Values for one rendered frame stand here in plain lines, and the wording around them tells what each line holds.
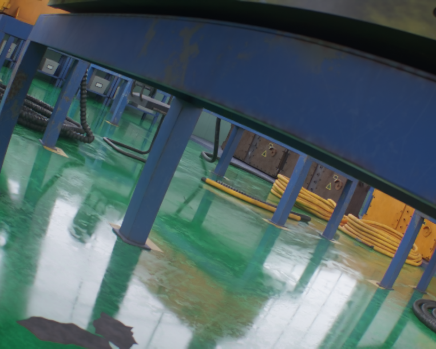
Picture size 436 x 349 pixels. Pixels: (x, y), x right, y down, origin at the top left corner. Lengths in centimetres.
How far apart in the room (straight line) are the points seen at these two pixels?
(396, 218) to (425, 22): 692
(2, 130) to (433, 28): 153
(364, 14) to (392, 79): 6
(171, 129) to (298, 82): 147
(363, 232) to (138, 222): 405
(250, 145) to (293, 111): 911
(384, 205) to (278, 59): 695
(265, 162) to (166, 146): 728
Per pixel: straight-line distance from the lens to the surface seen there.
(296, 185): 426
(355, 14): 46
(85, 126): 371
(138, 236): 205
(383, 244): 573
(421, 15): 42
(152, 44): 78
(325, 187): 813
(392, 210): 737
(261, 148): 938
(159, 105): 443
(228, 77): 60
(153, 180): 199
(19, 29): 299
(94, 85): 958
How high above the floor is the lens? 52
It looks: 4 degrees down
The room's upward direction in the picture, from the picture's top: 24 degrees clockwise
